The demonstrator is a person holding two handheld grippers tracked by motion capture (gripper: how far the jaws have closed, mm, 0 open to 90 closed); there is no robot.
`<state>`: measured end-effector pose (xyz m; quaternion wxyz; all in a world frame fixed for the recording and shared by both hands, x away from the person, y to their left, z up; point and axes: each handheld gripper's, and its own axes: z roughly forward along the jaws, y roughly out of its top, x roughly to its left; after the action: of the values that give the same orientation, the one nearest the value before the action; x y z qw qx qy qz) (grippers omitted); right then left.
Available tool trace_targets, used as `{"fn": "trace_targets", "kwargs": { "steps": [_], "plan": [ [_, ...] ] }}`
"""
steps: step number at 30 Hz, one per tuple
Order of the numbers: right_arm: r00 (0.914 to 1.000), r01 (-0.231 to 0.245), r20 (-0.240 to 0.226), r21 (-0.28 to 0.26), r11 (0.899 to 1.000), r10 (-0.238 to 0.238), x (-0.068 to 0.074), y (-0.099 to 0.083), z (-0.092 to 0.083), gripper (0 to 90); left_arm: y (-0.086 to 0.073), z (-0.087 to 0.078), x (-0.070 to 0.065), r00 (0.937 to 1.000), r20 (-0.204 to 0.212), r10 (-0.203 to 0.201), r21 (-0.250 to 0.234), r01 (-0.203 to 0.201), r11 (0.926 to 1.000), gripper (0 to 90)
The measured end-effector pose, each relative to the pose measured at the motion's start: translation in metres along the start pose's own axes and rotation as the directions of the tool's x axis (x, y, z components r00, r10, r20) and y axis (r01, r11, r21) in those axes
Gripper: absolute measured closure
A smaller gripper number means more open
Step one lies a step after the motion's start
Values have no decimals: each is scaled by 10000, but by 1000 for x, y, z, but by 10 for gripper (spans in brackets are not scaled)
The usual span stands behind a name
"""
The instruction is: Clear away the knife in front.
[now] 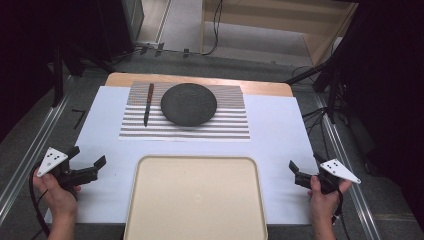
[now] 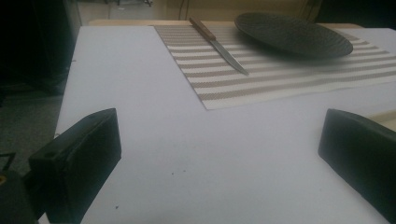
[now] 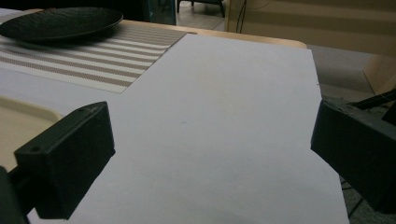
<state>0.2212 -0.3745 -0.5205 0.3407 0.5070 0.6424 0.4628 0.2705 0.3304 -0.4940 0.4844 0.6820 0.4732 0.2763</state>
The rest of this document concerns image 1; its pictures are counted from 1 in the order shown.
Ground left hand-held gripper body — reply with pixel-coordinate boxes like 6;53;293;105
36;146;100;188

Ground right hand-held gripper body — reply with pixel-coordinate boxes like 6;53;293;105
294;158;362;196

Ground brown-handled knife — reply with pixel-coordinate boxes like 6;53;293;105
143;82;156;128

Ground beige tray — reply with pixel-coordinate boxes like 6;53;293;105
123;154;269;240

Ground dark round plate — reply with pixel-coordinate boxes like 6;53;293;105
160;82;218;128

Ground person's right hand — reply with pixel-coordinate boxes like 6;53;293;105
306;175;353;219

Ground person's left hand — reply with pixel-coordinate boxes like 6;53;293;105
32;171;82;221

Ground white table cover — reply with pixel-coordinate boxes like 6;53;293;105
44;85;319;226

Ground striped placemat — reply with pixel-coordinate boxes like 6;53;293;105
118;80;252;143

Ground black tripod stand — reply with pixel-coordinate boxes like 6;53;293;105
284;0;368;124

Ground wooden shelf unit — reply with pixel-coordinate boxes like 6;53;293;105
199;0;360;68

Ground metal floor rail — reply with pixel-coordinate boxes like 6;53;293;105
314;94;383;240
0;76;76;224

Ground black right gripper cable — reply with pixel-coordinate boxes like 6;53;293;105
331;189;352;240

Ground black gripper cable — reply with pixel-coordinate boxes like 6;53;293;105
28;161;52;240
331;189;352;240

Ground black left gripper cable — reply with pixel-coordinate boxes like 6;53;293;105
28;161;52;240

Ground black floor cables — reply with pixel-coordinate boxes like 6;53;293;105
301;106;334;161

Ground black stand post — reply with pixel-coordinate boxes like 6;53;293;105
49;43;68;108

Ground hanging black cable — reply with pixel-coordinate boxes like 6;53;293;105
201;0;224;57

